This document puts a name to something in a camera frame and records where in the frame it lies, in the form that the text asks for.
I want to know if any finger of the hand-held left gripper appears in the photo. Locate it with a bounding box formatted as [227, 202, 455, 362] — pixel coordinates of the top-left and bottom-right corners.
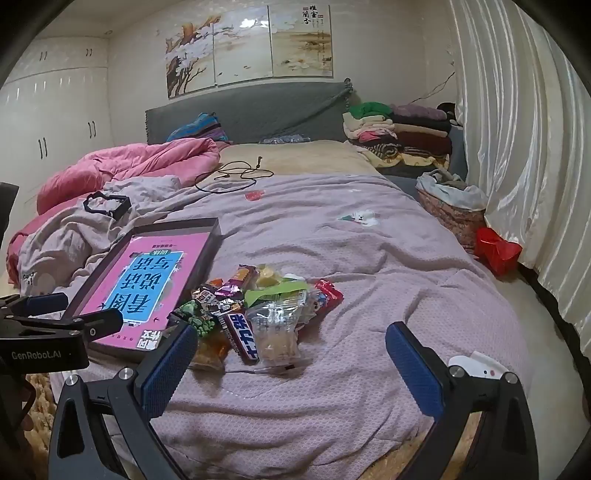
[4, 308, 124, 343]
[0, 292, 70, 320]

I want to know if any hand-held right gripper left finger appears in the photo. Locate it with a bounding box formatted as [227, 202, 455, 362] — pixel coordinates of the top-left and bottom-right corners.
[48, 320, 199, 480]

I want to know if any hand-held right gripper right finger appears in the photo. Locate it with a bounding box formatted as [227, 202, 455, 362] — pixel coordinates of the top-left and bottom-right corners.
[385, 322, 541, 480]

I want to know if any clear yellow crisps packet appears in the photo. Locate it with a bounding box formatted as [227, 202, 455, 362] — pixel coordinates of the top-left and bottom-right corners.
[189, 332, 232, 372]

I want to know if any green pea snack packet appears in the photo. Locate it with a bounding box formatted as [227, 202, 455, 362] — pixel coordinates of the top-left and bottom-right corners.
[168, 300, 218, 340]

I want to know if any dark chocolate bar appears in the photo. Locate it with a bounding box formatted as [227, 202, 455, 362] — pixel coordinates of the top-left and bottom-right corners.
[217, 311, 259, 365]

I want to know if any dark brown snack packet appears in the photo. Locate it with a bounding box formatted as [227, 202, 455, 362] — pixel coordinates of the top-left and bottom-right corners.
[191, 286, 245, 324]

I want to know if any purple snack packet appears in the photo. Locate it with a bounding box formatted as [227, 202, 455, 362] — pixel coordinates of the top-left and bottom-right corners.
[215, 281, 245, 301]

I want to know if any red snack packet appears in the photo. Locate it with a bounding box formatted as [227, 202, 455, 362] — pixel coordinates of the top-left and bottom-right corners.
[314, 279, 345, 319]

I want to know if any orange bread packet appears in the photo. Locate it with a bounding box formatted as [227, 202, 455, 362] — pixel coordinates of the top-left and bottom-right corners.
[231, 264, 257, 289]

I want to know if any clear yellow pastry packet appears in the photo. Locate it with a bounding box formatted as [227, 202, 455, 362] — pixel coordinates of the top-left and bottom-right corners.
[254, 264, 282, 291]

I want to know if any tan shaggy rug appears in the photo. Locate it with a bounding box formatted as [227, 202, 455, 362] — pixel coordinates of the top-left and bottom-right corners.
[23, 371, 63, 480]

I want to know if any pink book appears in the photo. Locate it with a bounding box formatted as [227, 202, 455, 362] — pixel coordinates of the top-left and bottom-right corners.
[69, 231, 213, 356]

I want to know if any black object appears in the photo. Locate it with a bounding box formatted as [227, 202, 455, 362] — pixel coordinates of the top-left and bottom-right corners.
[0, 182, 19, 245]

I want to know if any red bag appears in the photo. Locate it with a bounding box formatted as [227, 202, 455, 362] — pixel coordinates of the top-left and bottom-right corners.
[475, 227, 523, 277]

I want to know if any pink quilt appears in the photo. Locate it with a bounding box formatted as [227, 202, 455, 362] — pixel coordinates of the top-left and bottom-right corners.
[7, 137, 222, 287]

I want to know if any patterned fabric basket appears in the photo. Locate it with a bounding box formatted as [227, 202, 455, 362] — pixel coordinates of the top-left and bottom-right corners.
[416, 168, 488, 250]

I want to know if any lilac blanket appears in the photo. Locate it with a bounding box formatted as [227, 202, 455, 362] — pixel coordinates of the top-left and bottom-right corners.
[7, 173, 532, 480]

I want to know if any white cloth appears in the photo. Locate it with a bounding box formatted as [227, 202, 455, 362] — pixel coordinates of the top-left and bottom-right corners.
[417, 168, 488, 210]

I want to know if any white wardrobe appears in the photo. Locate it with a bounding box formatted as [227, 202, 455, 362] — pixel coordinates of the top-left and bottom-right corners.
[0, 37, 114, 217]

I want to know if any striped blue cloth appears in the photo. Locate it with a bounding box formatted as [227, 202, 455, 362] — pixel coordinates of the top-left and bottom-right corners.
[166, 112, 229, 144]

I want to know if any stack of folded clothes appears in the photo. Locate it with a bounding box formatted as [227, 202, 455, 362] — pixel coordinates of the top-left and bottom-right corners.
[342, 100, 455, 169]

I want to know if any beige bed sheet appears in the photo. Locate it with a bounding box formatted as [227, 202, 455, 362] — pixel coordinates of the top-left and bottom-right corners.
[217, 141, 384, 178]

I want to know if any blue patterned cloth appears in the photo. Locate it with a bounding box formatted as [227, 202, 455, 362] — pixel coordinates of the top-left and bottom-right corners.
[259, 134, 315, 145]

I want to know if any cream curtain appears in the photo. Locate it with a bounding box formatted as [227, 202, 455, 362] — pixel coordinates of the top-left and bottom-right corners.
[450, 0, 591, 352]

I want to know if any dark cloth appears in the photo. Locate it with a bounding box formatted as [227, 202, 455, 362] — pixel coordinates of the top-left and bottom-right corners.
[436, 102, 464, 126]

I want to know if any grey headboard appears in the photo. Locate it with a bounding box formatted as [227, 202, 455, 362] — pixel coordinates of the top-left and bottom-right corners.
[145, 80, 356, 146]

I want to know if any black plastic frame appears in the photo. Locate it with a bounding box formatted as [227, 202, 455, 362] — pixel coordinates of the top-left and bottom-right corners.
[83, 191, 132, 221]

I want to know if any black cable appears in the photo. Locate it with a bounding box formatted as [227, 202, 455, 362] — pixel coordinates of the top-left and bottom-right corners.
[194, 157, 275, 192]

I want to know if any floral wall painting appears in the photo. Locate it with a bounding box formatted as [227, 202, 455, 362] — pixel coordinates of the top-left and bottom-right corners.
[164, 4, 335, 100]

